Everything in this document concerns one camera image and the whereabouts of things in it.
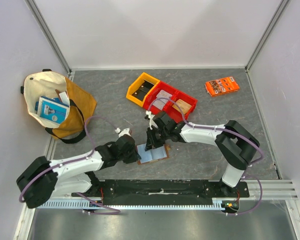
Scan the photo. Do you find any orange printed box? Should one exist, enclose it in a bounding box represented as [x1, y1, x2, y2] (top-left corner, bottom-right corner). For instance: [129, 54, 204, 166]
[204, 76, 240, 97]

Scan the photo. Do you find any red bin with silver cards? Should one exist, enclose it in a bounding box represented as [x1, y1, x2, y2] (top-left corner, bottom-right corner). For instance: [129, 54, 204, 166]
[142, 81, 178, 114]

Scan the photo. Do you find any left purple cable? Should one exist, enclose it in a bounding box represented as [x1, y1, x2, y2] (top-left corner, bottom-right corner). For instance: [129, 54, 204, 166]
[18, 115, 122, 215]

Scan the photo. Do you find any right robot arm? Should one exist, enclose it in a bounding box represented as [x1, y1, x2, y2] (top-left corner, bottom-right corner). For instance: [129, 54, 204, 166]
[145, 110, 260, 197]

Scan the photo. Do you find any purple cable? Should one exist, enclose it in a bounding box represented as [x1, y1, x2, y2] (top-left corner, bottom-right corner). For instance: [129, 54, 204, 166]
[18, 115, 122, 215]
[147, 97, 265, 216]

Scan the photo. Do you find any blue and white booklet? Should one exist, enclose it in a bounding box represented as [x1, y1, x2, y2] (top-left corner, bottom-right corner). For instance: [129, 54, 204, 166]
[37, 96, 70, 124]

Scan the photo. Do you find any aluminium frame rail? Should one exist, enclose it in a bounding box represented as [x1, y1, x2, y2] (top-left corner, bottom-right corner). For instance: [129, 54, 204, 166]
[36, 179, 298, 211]

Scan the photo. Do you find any silver card stack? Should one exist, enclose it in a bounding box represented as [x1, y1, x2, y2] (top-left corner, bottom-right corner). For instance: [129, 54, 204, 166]
[153, 90, 172, 110]

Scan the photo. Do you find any brown leather card holder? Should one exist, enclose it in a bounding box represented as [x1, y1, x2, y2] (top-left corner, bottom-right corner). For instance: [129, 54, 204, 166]
[136, 144, 169, 165]

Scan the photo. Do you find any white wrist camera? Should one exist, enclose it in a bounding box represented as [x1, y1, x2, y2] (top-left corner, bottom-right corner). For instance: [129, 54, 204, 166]
[114, 127, 132, 138]
[145, 110, 157, 130]

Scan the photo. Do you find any black card stack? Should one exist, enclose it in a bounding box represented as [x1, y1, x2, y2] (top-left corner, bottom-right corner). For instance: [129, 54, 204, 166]
[132, 80, 154, 101]

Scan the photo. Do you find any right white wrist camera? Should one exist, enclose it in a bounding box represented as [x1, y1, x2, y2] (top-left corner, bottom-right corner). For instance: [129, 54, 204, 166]
[145, 110, 157, 130]

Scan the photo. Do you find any white and tan tote bag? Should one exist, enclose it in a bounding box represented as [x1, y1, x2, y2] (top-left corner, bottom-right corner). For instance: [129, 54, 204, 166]
[20, 69, 97, 144]

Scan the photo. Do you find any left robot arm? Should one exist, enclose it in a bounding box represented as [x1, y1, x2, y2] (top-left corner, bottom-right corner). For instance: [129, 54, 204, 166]
[16, 134, 141, 209]

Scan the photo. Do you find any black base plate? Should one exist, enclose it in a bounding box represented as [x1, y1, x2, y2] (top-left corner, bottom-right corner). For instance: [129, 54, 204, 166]
[83, 179, 250, 199]

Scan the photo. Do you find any gold card stack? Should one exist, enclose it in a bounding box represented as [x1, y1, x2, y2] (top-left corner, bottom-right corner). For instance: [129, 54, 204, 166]
[172, 99, 192, 115]

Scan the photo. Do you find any yellow plastic bin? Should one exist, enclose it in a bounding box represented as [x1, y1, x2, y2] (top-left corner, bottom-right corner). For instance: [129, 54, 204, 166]
[126, 72, 160, 107]

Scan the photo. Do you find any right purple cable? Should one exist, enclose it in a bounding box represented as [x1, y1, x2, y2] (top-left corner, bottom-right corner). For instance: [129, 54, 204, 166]
[147, 97, 265, 216]

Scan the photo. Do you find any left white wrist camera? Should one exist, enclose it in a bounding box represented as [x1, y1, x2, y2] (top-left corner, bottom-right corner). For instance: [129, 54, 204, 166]
[114, 127, 132, 138]

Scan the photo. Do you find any red bin with gold cards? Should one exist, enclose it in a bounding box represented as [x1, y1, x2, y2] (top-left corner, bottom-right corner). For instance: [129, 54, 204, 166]
[163, 90, 198, 123]

